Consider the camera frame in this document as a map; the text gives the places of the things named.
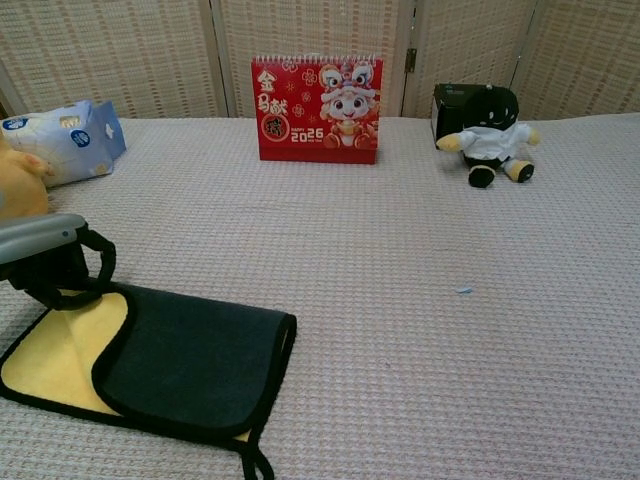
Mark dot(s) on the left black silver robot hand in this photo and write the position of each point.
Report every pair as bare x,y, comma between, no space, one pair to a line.
40,240

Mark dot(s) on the yellow cloth black trim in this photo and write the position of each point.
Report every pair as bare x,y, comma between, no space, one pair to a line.
190,360

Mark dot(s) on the yellow plush dinosaur toy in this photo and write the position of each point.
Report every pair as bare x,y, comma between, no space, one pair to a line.
20,190

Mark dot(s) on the blue white tissue pack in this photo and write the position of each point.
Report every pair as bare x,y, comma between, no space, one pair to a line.
65,145

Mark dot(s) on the woven folding screen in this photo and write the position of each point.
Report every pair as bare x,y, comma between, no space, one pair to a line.
150,55

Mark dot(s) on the red desk calendar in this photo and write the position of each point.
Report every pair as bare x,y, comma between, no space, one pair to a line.
300,115

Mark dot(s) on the white woven tablecloth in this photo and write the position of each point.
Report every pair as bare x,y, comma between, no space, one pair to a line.
400,300

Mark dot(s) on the metal screen hinge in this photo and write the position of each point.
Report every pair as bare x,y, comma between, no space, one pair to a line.
411,61

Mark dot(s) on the small blue paper scrap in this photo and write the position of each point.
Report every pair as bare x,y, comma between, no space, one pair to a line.
464,290

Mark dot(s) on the black cardboard box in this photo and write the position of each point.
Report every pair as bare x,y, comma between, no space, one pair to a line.
447,110

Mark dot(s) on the black plush doll white shirt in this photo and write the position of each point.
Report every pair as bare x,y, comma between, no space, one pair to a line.
492,135

